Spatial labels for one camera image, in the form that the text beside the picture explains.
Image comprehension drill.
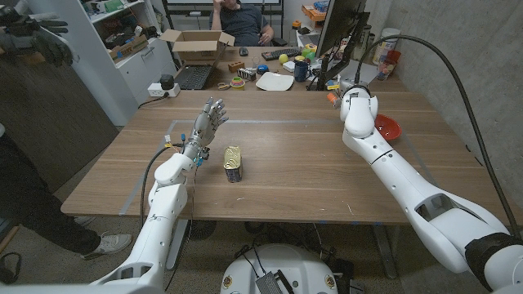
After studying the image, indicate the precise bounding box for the person's right gloved hand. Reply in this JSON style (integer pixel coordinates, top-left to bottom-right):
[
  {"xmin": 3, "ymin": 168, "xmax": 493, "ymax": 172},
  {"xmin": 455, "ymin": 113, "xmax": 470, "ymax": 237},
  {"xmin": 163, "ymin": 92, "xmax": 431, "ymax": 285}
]
[{"xmin": 0, "ymin": 31, "xmax": 74, "ymax": 68}]

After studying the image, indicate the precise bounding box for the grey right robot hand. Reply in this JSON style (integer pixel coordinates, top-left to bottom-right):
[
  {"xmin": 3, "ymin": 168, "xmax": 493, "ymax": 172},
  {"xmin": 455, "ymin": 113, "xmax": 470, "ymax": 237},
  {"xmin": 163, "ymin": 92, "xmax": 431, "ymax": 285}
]
[{"xmin": 331, "ymin": 79, "xmax": 363, "ymax": 110}]

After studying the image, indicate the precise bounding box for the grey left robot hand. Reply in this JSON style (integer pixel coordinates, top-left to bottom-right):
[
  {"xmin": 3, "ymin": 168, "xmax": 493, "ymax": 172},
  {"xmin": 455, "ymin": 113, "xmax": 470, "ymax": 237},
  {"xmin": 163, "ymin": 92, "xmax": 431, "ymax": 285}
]
[{"xmin": 181, "ymin": 96, "xmax": 229, "ymax": 160}]

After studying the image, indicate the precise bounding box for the person's left gloved hand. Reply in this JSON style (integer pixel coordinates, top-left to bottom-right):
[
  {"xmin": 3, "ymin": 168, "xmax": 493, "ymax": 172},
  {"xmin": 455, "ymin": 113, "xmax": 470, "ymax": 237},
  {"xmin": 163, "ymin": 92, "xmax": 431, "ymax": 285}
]
[{"xmin": 24, "ymin": 11, "xmax": 69, "ymax": 35}]

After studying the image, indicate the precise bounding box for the gold-topped tin can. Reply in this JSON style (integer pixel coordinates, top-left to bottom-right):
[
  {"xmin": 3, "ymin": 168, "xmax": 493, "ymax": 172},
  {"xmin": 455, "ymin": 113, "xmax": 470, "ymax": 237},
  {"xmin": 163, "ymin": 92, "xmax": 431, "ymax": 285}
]
[{"xmin": 222, "ymin": 145, "xmax": 244, "ymax": 184}]

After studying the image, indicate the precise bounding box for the red bowl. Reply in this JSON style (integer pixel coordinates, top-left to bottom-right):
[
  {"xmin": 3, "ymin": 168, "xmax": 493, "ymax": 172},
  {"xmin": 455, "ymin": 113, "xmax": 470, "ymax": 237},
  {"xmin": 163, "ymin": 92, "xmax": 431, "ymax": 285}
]
[{"xmin": 373, "ymin": 114, "xmax": 403, "ymax": 142}]

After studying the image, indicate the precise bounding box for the white paper sheet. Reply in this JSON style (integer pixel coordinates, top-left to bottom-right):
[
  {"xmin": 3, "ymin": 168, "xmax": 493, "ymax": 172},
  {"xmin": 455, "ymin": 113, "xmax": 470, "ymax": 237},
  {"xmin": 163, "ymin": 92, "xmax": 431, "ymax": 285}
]
[{"xmin": 326, "ymin": 59, "xmax": 379, "ymax": 86}]

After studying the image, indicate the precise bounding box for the dark bottle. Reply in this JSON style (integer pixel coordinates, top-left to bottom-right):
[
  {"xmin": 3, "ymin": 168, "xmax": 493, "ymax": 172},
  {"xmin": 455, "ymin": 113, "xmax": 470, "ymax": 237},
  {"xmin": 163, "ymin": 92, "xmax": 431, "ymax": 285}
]
[{"xmin": 353, "ymin": 24, "xmax": 373, "ymax": 62}]

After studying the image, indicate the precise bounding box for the dark blue mug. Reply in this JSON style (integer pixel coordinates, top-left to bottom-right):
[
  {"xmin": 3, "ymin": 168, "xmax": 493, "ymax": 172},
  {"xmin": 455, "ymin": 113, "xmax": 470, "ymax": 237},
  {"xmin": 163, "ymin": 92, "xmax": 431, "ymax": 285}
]
[{"xmin": 293, "ymin": 60, "xmax": 312, "ymax": 83}]

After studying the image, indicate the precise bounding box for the black laptop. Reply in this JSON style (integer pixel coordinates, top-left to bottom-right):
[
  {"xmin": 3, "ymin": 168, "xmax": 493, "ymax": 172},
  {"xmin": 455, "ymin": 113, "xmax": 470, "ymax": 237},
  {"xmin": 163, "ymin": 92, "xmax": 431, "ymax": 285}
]
[{"xmin": 174, "ymin": 42, "xmax": 228, "ymax": 91}]

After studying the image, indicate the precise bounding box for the white wipes canister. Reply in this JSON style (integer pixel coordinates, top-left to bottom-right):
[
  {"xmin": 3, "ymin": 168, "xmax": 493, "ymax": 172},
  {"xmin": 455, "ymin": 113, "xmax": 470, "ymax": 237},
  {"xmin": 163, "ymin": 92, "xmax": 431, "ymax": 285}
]
[{"xmin": 371, "ymin": 27, "xmax": 402, "ymax": 65}]

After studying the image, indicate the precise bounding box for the white power strip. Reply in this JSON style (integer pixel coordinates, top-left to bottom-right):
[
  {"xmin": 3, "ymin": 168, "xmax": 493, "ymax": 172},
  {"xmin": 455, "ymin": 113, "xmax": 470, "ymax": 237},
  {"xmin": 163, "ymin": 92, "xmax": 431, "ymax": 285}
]
[{"xmin": 147, "ymin": 82, "xmax": 181, "ymax": 98}]

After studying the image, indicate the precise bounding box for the black monitor on stand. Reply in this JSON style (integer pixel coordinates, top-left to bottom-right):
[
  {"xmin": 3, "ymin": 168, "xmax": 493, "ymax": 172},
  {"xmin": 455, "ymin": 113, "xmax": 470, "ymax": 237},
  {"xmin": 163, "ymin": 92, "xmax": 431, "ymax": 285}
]
[{"xmin": 306, "ymin": 0, "xmax": 371, "ymax": 91}]

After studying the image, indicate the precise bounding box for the white plate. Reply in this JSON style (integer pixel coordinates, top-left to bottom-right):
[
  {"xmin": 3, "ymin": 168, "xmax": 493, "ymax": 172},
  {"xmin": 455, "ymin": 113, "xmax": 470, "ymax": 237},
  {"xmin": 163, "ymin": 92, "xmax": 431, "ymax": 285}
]
[{"xmin": 255, "ymin": 71, "xmax": 295, "ymax": 92}]

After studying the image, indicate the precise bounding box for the black keyboard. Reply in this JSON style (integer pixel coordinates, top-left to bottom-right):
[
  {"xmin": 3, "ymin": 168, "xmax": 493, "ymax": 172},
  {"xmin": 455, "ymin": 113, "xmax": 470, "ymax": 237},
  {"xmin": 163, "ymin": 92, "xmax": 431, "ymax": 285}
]
[{"xmin": 261, "ymin": 47, "xmax": 303, "ymax": 62}]

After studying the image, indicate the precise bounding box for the open cardboard box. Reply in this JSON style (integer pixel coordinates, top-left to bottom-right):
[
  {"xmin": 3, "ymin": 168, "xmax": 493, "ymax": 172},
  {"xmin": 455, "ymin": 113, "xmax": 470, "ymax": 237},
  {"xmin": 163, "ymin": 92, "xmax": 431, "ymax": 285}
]
[{"xmin": 159, "ymin": 29, "xmax": 236, "ymax": 66}]

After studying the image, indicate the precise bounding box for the orange storage box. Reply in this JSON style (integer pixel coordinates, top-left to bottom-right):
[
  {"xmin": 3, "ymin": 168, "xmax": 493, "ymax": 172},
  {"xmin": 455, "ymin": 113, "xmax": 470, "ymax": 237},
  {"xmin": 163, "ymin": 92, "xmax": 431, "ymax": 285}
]
[{"xmin": 301, "ymin": 3, "xmax": 330, "ymax": 22}]

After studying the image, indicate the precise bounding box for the white shelf cabinet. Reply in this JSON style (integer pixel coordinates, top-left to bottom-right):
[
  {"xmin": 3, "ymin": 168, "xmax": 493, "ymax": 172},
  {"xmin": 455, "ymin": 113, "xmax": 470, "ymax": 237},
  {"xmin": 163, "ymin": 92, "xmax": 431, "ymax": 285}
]
[{"xmin": 28, "ymin": 0, "xmax": 177, "ymax": 127}]

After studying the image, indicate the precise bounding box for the seated person in dark shirt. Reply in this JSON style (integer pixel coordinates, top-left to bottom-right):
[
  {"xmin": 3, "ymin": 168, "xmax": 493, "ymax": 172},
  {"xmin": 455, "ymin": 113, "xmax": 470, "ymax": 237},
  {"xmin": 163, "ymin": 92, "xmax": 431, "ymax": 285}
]
[{"xmin": 209, "ymin": 0, "xmax": 275, "ymax": 47}]

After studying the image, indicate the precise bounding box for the grey table leg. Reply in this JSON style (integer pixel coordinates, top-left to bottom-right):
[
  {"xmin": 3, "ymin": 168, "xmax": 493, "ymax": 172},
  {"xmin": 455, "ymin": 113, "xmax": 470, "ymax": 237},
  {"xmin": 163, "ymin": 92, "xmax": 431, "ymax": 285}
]
[
  {"xmin": 167, "ymin": 219, "xmax": 190, "ymax": 271},
  {"xmin": 371, "ymin": 223, "xmax": 398, "ymax": 280}
]

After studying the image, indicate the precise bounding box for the standing person in dark trousers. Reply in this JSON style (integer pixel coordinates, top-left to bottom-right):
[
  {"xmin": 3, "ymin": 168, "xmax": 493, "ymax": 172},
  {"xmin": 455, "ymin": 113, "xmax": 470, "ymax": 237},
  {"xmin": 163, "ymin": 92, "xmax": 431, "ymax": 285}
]
[{"xmin": 0, "ymin": 122, "xmax": 134, "ymax": 261}]

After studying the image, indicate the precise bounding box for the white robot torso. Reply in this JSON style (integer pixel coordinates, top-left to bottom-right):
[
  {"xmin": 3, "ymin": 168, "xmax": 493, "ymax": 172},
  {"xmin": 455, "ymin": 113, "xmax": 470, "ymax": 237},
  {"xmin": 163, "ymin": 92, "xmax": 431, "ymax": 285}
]
[{"xmin": 220, "ymin": 243, "xmax": 339, "ymax": 294}]

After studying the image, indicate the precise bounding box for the grey electronics box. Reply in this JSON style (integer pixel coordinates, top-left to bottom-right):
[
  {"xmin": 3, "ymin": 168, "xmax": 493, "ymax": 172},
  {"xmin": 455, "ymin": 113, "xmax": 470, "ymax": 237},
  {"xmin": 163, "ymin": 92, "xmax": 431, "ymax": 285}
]
[{"xmin": 255, "ymin": 271, "xmax": 295, "ymax": 294}]

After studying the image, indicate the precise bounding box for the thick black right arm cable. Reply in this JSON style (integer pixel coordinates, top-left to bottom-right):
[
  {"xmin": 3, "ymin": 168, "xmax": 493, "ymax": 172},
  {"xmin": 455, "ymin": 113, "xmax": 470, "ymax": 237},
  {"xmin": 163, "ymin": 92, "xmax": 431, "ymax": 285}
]
[{"xmin": 353, "ymin": 34, "xmax": 522, "ymax": 240}]

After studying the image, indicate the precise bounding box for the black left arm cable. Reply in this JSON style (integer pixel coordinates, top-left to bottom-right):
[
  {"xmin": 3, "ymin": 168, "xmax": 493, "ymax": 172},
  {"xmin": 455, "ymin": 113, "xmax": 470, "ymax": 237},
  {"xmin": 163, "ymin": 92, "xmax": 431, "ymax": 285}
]
[{"xmin": 138, "ymin": 142, "xmax": 185, "ymax": 232}]

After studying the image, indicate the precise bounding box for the black floor cable loop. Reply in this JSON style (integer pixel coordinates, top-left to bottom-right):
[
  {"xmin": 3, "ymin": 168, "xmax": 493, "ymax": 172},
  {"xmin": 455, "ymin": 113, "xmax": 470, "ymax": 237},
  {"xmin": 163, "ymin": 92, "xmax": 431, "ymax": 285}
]
[{"xmin": 0, "ymin": 252, "xmax": 22, "ymax": 285}]

